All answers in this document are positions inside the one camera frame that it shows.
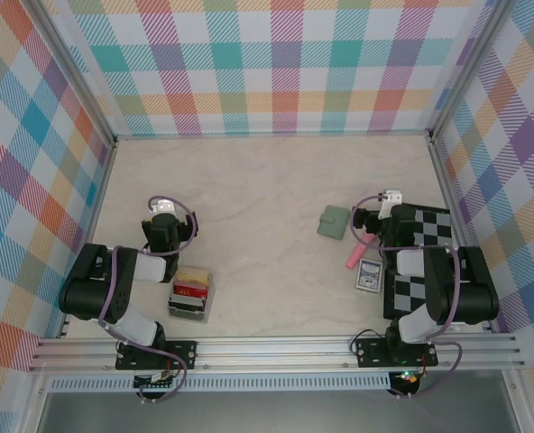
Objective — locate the clear acrylic card box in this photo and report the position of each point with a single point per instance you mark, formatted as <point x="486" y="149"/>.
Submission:
<point x="208" y="311"/>

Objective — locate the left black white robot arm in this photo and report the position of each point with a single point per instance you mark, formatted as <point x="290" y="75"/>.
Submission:
<point x="86" y="279"/>

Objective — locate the grey metal lower panel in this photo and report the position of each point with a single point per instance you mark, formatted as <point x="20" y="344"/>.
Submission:
<point x="271" y="415"/>

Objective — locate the aluminium front rail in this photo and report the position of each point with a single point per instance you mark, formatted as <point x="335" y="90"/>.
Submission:
<point x="271" y="352"/>

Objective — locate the aluminium back rail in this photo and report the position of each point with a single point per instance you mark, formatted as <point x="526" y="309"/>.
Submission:
<point x="271" y="135"/>

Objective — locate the gold VIP card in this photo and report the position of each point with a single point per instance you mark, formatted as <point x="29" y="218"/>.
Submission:
<point x="194" y="275"/>

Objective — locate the green card holder wallet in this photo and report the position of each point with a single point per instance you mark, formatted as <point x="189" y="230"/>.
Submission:
<point x="334" y="222"/>

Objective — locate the small controller circuit board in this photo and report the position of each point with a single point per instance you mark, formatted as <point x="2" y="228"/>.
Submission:
<point x="407" y="378"/>
<point x="154" y="383"/>

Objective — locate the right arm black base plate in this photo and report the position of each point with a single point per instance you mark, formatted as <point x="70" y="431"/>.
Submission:
<point x="371" y="352"/>

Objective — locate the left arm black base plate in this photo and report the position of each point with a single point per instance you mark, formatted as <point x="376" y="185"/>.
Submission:
<point x="183" y="354"/>

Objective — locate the dark glossy card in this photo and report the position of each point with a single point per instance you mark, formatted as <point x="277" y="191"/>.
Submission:
<point x="190" y="292"/>

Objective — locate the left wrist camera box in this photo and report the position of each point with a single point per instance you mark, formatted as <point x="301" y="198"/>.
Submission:
<point x="162" y="206"/>

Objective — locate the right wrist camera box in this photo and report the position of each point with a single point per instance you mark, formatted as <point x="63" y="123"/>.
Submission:
<point x="391" y="198"/>

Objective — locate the blue playing card deck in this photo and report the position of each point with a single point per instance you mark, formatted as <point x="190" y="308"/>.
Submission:
<point x="369" y="276"/>

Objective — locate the black grey chessboard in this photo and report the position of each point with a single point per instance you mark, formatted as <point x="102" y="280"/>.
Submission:
<point x="434" y="221"/>

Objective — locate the black credit card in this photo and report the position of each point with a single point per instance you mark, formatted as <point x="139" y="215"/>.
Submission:
<point x="186" y="306"/>

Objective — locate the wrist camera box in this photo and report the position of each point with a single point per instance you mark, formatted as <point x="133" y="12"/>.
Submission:
<point x="162" y="206"/>
<point x="391" y="198"/>

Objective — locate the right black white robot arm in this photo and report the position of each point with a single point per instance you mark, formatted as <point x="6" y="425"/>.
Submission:
<point x="474" y="288"/>

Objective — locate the aluminium corner post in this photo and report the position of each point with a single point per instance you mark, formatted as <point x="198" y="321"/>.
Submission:
<point x="73" y="67"/>
<point x="470" y="67"/>

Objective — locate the aluminium side rail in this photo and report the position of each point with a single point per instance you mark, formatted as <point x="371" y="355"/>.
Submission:
<point x="94" y="225"/>
<point x="445" y="180"/>

